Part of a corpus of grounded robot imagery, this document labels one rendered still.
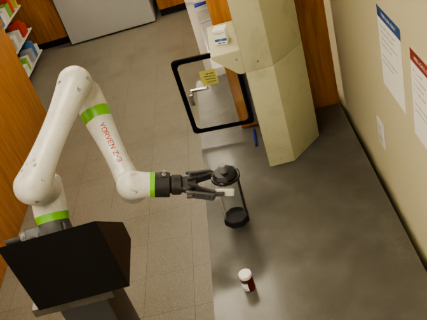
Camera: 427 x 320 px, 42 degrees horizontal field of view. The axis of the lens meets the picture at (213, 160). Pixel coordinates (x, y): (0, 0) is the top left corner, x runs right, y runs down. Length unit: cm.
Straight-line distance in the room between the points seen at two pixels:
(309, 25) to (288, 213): 87
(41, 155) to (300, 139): 108
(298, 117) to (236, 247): 65
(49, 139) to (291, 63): 99
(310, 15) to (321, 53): 19
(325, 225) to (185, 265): 155
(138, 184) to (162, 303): 146
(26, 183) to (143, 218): 202
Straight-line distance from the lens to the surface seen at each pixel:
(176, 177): 200
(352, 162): 236
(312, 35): 257
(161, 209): 395
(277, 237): 209
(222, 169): 198
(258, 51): 215
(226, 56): 214
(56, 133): 203
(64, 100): 204
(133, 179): 197
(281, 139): 235
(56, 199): 216
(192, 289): 332
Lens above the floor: 238
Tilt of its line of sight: 34 degrees down
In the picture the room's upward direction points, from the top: 18 degrees counter-clockwise
